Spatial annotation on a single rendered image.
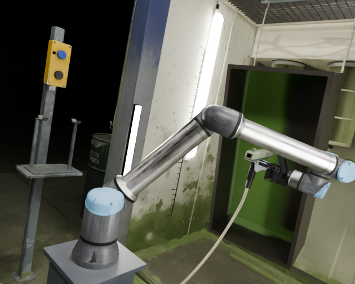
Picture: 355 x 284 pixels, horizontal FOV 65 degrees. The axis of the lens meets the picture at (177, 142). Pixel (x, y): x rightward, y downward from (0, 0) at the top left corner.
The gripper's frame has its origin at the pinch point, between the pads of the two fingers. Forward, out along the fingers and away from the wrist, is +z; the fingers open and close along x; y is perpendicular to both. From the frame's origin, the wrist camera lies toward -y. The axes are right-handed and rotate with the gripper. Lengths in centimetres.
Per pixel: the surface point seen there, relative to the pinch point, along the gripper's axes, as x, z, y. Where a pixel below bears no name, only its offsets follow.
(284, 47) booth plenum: 139, 48, -84
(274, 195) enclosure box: 64, -3, 35
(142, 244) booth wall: 26, 75, 109
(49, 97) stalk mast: -49, 118, 0
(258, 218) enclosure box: 67, 3, 58
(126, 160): -5, 85, 33
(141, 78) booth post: 1, 94, -25
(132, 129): -4, 88, 12
